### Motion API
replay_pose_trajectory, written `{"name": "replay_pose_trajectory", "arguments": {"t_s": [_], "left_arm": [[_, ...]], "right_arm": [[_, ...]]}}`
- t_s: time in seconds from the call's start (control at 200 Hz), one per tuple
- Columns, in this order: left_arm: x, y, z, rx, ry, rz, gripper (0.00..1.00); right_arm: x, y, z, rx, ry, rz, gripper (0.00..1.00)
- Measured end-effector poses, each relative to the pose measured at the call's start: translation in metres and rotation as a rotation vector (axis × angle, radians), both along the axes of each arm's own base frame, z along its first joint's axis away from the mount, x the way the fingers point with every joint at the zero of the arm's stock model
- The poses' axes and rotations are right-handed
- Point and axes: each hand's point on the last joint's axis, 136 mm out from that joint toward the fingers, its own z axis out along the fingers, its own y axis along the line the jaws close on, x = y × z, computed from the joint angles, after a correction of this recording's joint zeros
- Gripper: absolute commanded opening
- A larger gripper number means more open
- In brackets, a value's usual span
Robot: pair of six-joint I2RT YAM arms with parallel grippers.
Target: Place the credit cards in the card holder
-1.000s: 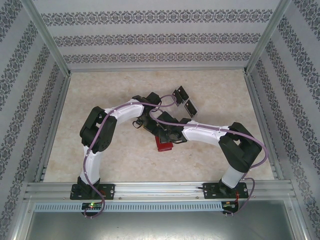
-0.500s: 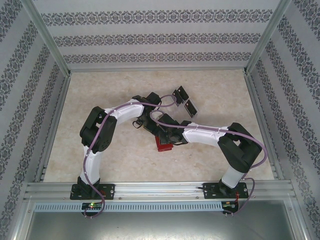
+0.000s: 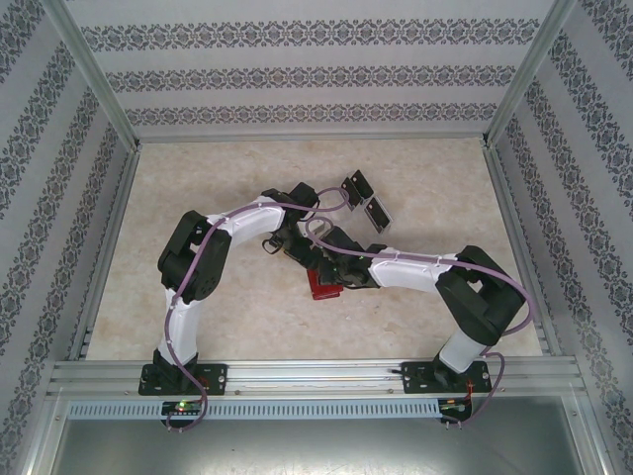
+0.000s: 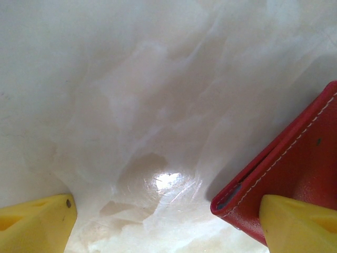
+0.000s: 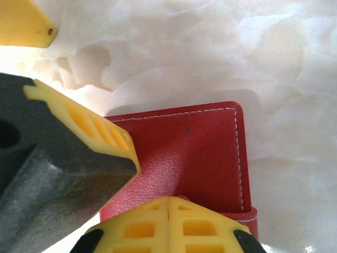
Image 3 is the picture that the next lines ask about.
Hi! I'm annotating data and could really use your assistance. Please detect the aluminium side rail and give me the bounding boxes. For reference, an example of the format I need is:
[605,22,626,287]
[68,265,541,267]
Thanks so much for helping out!
[482,141,563,358]
[68,142,145,362]

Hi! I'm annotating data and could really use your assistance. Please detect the black credit card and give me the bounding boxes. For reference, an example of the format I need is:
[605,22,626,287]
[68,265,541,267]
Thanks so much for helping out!
[348,169,376,205]
[364,196,395,234]
[339,177,360,212]

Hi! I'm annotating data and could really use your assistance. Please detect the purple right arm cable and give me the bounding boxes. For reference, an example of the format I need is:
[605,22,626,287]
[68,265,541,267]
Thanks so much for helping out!
[305,217,531,428]

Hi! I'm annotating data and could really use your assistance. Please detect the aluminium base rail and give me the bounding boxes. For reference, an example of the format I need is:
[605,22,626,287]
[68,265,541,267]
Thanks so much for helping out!
[46,359,584,398]

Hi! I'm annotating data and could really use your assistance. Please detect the aluminium lower frame post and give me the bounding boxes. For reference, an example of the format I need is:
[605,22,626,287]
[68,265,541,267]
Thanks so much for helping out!
[19,390,68,475]
[568,390,619,475]

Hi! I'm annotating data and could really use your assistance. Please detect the grey slotted cable duct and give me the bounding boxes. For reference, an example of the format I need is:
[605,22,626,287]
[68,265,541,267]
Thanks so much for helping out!
[66,398,441,420]

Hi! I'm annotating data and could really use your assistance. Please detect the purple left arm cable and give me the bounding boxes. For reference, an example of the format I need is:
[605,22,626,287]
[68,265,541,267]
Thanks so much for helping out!
[165,186,349,432]

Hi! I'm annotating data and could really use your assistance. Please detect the red card holder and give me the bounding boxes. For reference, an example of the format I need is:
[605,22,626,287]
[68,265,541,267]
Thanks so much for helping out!
[304,268,346,302]

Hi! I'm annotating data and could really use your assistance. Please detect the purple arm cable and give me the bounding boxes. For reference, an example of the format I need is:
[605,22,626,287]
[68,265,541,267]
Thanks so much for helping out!
[305,217,531,428]
[165,186,349,432]

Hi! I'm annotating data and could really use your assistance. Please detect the aluminium frame post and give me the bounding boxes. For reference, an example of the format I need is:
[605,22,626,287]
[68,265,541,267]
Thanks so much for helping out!
[482,0,580,149]
[568,390,619,475]
[19,390,68,475]
[42,0,142,152]

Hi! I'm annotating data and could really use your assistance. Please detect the grey metal sheet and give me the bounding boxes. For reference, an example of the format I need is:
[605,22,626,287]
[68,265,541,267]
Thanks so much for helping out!
[48,418,604,475]

